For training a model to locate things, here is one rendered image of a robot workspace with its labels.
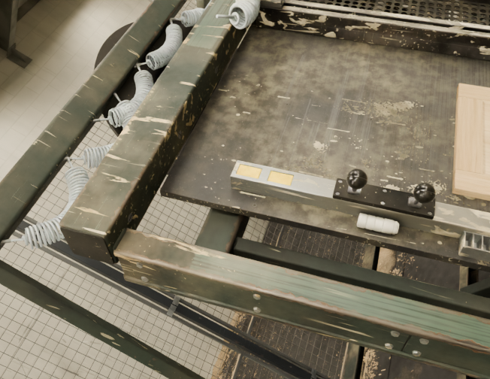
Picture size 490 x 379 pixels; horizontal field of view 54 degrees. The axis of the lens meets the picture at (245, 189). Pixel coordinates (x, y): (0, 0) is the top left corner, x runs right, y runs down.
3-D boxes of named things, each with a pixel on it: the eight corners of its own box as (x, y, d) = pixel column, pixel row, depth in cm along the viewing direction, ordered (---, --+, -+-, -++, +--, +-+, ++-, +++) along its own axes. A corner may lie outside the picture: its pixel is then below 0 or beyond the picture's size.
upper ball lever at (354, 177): (361, 201, 99) (366, 189, 86) (343, 198, 100) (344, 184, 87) (364, 184, 100) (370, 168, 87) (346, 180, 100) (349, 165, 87)
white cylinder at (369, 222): (355, 229, 98) (395, 238, 97) (358, 220, 96) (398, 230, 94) (358, 218, 100) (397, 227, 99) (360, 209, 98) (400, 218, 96)
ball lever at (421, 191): (421, 215, 97) (435, 204, 84) (402, 210, 97) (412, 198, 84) (424, 196, 97) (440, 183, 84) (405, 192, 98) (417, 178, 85)
